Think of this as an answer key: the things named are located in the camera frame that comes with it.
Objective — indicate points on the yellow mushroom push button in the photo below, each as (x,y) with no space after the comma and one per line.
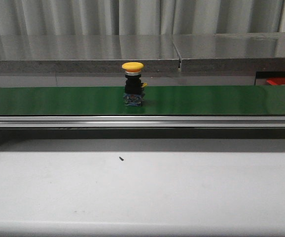
(134,87)

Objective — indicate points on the left grey countertop slab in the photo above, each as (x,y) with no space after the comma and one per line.
(86,54)

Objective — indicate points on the grey countertop slab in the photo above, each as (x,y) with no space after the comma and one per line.
(86,54)
(251,52)

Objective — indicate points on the green conveyor belt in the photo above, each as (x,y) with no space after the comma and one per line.
(268,100)

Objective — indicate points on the right grey countertop slab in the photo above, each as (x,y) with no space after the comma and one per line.
(251,52)

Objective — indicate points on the red plastic tray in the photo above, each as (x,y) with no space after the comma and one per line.
(276,81)

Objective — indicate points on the grey pleated curtain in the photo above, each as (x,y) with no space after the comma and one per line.
(138,17)

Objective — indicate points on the aluminium conveyor side rail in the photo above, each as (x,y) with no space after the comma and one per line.
(136,122)

